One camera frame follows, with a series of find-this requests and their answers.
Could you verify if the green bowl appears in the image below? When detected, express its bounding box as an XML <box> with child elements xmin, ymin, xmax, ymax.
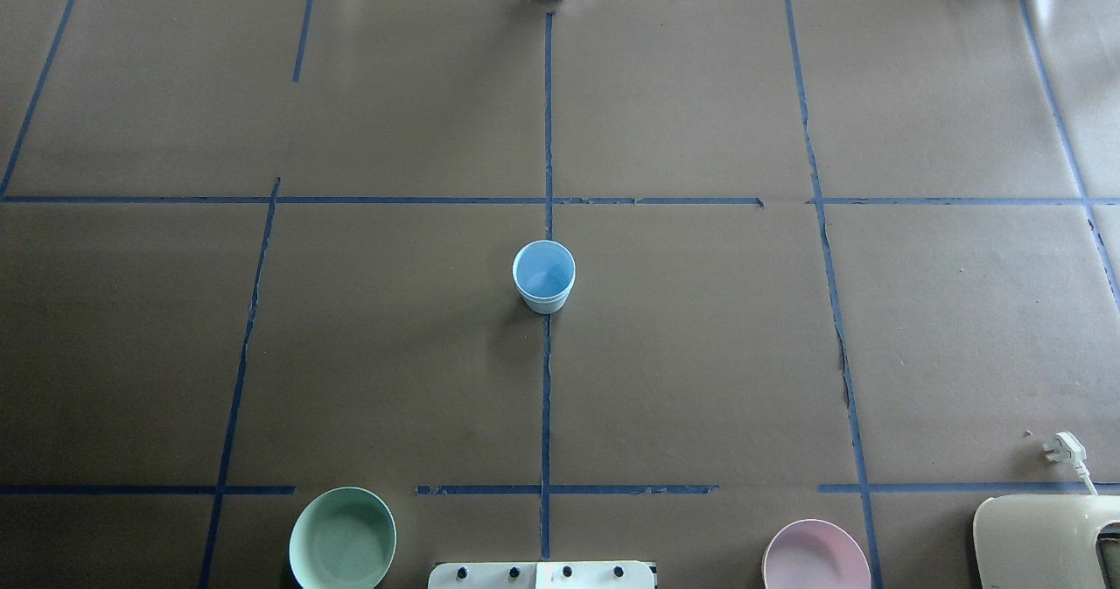
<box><xmin>288</xmin><ymin>487</ymin><xmax>396</xmax><ymax>588</ymax></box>

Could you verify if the white mounting pillar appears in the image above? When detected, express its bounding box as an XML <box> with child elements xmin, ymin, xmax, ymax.
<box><xmin>427</xmin><ymin>560</ymin><xmax>659</xmax><ymax>588</ymax></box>

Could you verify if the white toaster plug cable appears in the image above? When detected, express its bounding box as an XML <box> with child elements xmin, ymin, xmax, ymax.
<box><xmin>1043</xmin><ymin>431</ymin><xmax>1100</xmax><ymax>495</ymax></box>

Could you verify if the light blue plastic cup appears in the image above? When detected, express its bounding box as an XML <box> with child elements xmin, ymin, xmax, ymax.
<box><xmin>514</xmin><ymin>277</ymin><xmax>575</xmax><ymax>315</ymax></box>

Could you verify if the pink bowl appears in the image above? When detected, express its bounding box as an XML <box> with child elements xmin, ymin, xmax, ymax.
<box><xmin>760</xmin><ymin>520</ymin><xmax>872</xmax><ymax>588</ymax></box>

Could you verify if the cream toaster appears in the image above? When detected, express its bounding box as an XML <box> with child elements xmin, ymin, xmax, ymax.
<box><xmin>972</xmin><ymin>494</ymin><xmax>1119</xmax><ymax>588</ymax></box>

